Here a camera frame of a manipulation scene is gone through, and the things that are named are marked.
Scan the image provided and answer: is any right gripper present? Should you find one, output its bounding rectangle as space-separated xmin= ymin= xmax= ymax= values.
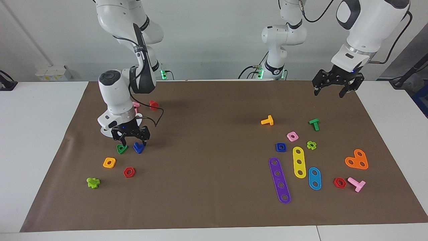
xmin=112 ymin=120 xmax=150 ymax=148

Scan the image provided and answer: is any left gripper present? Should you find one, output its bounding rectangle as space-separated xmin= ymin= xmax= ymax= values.
xmin=312 ymin=65 xmax=365 ymax=99

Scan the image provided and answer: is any black stand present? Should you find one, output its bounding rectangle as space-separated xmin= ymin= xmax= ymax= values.
xmin=0 ymin=70 xmax=18 ymax=91
xmin=390 ymin=55 xmax=428 ymax=90

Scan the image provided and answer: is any orange heart-shaped plate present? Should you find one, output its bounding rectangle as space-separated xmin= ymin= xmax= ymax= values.
xmin=345 ymin=149 xmax=369 ymax=170

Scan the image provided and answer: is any yellow three-hole strip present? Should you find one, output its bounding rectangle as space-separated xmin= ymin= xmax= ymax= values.
xmin=292 ymin=146 xmax=307 ymax=179

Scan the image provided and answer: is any blue two-hole strip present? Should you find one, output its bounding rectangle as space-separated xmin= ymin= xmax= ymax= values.
xmin=308 ymin=167 xmax=322 ymax=191

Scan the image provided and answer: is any white box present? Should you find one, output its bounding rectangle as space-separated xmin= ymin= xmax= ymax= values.
xmin=35 ymin=65 xmax=73 ymax=82

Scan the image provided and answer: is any purple four-hole strip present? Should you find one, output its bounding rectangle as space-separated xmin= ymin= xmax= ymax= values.
xmin=268 ymin=157 xmax=292 ymax=205

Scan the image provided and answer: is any black cable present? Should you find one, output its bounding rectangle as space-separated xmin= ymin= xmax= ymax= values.
xmin=300 ymin=0 xmax=335 ymax=23
xmin=238 ymin=63 xmax=268 ymax=80
xmin=370 ymin=11 xmax=413 ymax=65
xmin=128 ymin=92 xmax=164 ymax=128

